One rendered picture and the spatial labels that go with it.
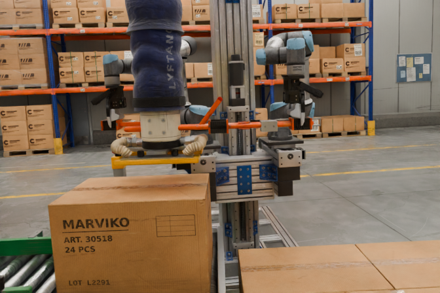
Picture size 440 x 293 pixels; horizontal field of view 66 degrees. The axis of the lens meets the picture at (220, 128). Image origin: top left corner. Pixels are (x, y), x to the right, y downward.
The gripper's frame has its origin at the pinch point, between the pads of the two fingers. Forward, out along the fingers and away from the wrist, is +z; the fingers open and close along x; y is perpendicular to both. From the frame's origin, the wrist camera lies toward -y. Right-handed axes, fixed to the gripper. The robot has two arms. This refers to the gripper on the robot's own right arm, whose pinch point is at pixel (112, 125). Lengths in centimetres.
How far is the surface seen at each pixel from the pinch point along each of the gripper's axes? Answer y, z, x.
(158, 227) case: 30, 37, -47
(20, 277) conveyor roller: -40, 66, -24
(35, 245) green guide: -42, 59, -6
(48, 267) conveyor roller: -31, 66, -16
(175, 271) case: 35, 55, -47
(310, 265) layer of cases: 92, 67, -25
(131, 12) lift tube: 23, -46, -35
